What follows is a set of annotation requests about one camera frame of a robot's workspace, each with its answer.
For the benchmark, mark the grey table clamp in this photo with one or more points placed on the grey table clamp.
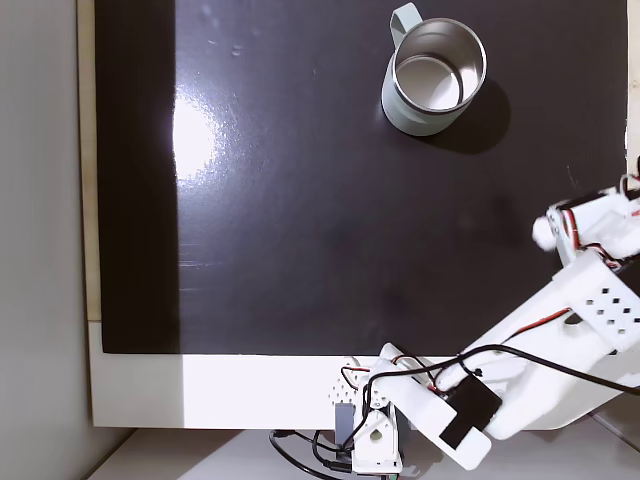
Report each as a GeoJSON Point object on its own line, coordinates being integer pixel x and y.
{"type": "Point", "coordinates": [343, 422]}

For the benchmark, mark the pale green steel-lined mug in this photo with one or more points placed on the pale green steel-lined mug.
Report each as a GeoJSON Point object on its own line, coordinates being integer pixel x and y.
{"type": "Point", "coordinates": [415, 119]}

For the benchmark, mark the black table mat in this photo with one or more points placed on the black table mat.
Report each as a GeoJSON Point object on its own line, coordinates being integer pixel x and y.
{"type": "Point", "coordinates": [300, 225]}

